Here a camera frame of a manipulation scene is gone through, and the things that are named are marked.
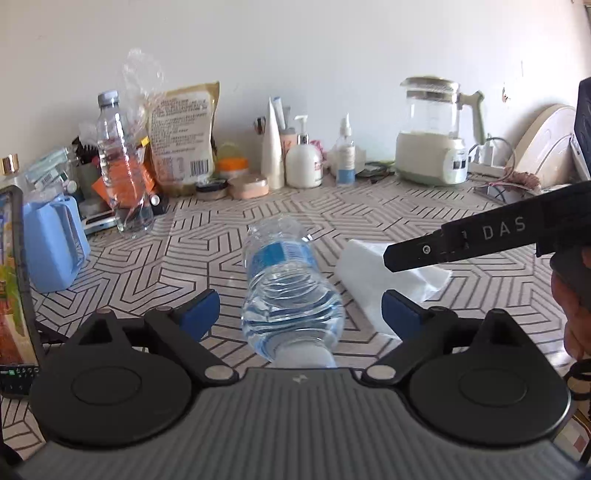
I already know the orange lid jar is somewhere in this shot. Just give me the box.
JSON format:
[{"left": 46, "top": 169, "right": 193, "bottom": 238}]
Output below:
[{"left": 216, "top": 143, "right": 249, "bottom": 180}]

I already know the glass electric kettle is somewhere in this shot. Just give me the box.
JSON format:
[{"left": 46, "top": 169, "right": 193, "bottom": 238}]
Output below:
[{"left": 394, "top": 76, "right": 486, "bottom": 186}]

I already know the upright clear water bottle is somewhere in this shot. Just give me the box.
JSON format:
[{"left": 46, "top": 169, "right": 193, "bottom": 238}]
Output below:
[{"left": 96, "top": 90, "right": 153, "bottom": 239}]

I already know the white cosmetic tube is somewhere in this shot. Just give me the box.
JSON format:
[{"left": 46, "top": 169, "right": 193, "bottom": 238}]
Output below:
[{"left": 260, "top": 98, "right": 284, "bottom": 191}]

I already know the beige printed food bag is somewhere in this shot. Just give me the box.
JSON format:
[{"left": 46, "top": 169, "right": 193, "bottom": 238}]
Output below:
[{"left": 148, "top": 82, "right": 219, "bottom": 197}]

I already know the white cleaning cloth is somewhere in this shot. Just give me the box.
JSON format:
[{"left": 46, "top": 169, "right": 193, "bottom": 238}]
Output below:
[{"left": 335, "top": 239, "right": 452, "bottom": 340}]

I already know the blue plastic jug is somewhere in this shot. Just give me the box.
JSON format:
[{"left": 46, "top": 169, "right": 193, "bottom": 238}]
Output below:
[{"left": 23, "top": 195, "right": 90, "bottom": 294}]

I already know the white round appliance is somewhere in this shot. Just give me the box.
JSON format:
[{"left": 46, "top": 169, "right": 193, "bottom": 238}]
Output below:
[{"left": 508, "top": 104, "right": 590, "bottom": 192}]

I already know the black lid round jar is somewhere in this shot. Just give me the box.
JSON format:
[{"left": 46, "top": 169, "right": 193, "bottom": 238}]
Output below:
[{"left": 195, "top": 179, "right": 228, "bottom": 201}]

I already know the clear blue-label water bottle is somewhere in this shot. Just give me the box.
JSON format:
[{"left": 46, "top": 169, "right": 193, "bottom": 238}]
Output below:
[{"left": 242, "top": 215, "right": 346, "bottom": 369}]

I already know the pink round cosmetic jar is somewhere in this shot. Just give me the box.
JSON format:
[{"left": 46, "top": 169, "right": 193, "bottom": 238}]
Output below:
[{"left": 228, "top": 174, "right": 270, "bottom": 200}]

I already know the orange cardboard box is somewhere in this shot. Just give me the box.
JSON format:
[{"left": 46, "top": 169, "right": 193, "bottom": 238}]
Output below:
[{"left": 92, "top": 154, "right": 159, "bottom": 208}]

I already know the white pump lotion bottle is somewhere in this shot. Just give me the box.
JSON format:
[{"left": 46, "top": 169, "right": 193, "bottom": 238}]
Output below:
[{"left": 286, "top": 115, "right": 322, "bottom": 189}]

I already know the smartphone on stand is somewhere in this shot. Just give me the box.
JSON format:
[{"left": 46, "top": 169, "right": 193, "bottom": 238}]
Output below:
[{"left": 1, "top": 186, "right": 44, "bottom": 397}]

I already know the person's right hand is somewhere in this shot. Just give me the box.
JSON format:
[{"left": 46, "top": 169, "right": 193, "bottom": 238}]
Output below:
[{"left": 551, "top": 273, "right": 591, "bottom": 361}]

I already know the clear plastic bag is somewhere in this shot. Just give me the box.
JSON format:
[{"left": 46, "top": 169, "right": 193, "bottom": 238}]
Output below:
[{"left": 121, "top": 48, "right": 164, "bottom": 140}]

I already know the clear spray bottle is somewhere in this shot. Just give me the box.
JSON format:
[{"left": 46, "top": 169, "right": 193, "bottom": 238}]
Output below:
[{"left": 337, "top": 113, "right": 356, "bottom": 186}]

